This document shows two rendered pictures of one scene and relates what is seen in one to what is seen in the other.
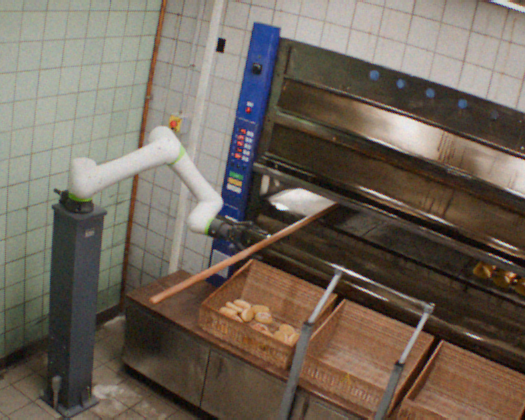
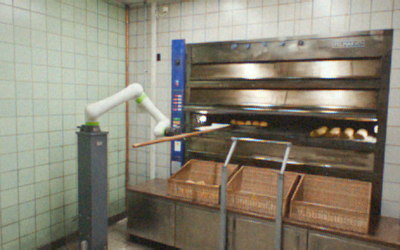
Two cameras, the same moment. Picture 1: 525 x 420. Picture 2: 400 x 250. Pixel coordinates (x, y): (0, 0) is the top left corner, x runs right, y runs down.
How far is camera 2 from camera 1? 0.99 m
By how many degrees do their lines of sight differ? 16
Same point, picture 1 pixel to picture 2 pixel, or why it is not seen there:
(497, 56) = (295, 11)
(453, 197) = (287, 93)
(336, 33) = (212, 32)
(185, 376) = (164, 227)
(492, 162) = (304, 67)
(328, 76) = (212, 55)
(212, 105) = (159, 88)
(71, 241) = (88, 148)
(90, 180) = (95, 107)
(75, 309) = (94, 190)
